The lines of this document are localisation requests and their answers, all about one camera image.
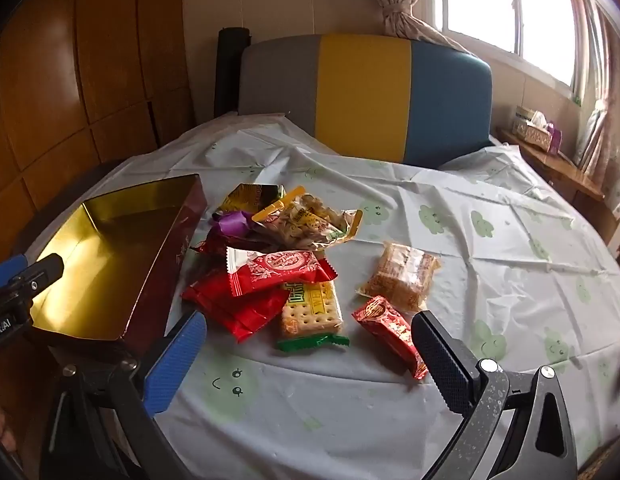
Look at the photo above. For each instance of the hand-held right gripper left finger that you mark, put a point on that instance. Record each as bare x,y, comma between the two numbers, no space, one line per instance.
175,365

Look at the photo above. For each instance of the gold maroon tin box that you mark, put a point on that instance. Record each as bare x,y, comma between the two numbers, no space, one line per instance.
105,260

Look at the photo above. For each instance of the beige tied curtain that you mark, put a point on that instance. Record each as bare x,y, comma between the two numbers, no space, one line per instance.
399,15

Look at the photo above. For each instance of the clear yellow-edged snack bag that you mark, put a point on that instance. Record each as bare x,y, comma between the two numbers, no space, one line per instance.
305,222

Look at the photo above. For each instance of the small red patterned packet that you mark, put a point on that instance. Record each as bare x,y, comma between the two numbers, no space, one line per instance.
384,330

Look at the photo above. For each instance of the wooden side desk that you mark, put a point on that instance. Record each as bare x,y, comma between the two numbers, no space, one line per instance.
554,167

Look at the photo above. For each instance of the green cracker packet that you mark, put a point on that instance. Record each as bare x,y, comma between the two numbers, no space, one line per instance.
310,312

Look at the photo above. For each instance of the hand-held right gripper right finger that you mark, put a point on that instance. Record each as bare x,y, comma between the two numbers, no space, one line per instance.
439,360

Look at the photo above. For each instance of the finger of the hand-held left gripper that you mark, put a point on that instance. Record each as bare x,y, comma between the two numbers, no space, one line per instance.
40,272
5,270

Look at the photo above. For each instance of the gold green foil packet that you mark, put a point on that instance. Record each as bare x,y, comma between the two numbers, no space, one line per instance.
245,196

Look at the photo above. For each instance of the small purple box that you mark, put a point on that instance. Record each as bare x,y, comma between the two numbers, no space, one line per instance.
554,139

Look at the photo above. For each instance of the window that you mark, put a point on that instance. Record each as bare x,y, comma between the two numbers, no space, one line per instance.
489,0

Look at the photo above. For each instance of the person's left hand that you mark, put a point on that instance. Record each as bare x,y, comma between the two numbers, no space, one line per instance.
0,420

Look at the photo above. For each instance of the purple snack packet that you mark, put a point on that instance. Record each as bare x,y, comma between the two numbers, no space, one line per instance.
232,222

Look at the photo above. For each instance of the clear rice cake packet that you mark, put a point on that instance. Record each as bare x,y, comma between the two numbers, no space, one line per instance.
399,275

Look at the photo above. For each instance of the plain red snack packet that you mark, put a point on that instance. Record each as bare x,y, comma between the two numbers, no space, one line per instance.
207,287
250,315

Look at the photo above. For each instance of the woven tissue box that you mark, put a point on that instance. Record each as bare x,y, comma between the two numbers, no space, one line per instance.
532,130

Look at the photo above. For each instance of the grey yellow blue headboard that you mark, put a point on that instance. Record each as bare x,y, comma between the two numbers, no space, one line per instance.
365,95

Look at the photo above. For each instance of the dark red foil packet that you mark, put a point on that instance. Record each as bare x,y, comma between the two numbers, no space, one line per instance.
212,247

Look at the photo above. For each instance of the red white snack packet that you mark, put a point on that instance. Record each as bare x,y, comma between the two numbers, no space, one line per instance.
280,267

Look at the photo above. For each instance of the wooden wardrobe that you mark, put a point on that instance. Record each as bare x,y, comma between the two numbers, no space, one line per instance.
90,60

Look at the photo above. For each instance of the white cloud print sheet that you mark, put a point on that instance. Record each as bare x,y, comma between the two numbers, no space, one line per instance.
439,260

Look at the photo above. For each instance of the beige side curtain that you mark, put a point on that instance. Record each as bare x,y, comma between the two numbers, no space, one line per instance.
597,140

